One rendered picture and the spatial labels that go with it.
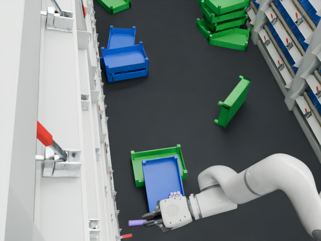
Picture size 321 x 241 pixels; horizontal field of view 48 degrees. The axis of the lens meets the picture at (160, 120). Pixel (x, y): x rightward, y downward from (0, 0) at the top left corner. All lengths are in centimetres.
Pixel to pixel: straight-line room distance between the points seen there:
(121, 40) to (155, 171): 128
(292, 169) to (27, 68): 84
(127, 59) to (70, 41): 207
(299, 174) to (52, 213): 70
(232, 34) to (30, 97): 293
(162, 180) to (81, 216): 165
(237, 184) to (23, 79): 97
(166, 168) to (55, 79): 159
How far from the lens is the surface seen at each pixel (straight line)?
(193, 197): 128
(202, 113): 243
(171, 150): 219
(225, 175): 119
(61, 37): 59
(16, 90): 17
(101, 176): 87
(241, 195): 112
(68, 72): 53
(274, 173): 99
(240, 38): 306
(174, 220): 127
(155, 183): 204
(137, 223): 131
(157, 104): 245
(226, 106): 223
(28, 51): 20
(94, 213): 62
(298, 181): 97
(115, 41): 294
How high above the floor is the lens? 185
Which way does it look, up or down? 52 degrees down
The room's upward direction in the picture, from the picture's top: 2 degrees clockwise
